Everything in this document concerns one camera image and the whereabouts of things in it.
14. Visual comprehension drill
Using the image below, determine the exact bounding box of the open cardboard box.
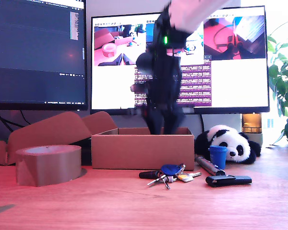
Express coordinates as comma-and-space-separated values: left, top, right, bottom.
0, 111, 195, 172

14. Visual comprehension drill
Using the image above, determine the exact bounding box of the blue round key tag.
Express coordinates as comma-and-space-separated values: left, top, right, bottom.
160, 164, 181, 176

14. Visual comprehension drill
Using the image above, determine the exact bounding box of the black key fob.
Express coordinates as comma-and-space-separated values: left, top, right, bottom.
138, 170, 161, 180

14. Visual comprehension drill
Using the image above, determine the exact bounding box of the silver metal tube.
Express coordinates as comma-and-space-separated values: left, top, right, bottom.
194, 155, 226, 177

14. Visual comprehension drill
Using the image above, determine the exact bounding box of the yellow headed key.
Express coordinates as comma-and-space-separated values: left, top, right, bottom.
176, 171, 203, 184

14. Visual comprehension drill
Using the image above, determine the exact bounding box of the small blue cup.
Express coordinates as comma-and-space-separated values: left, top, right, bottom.
207, 145, 229, 171

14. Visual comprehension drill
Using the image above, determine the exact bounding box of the panda plush toy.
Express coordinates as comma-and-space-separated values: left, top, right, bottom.
193, 124, 262, 165

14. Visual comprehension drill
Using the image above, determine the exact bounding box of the black Huawei computer monitor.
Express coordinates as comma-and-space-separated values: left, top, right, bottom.
89, 5, 271, 116

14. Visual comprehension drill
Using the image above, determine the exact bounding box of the amber glass jar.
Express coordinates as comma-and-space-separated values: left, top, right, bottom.
241, 113, 263, 134

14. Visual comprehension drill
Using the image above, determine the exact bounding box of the black flat handheld device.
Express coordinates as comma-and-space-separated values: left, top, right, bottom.
204, 174, 252, 188

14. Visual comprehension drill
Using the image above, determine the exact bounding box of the pale grey pot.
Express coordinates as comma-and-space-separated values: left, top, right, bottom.
247, 132, 264, 148

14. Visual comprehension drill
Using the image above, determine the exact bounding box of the brown packing tape roll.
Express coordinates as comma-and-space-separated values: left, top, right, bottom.
15, 144, 83, 188

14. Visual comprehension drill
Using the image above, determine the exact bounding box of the green leafy plant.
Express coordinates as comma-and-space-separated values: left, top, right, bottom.
265, 16, 288, 147

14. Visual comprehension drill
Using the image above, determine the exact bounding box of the dark computer monitor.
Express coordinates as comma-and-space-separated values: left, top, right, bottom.
0, 0, 89, 112

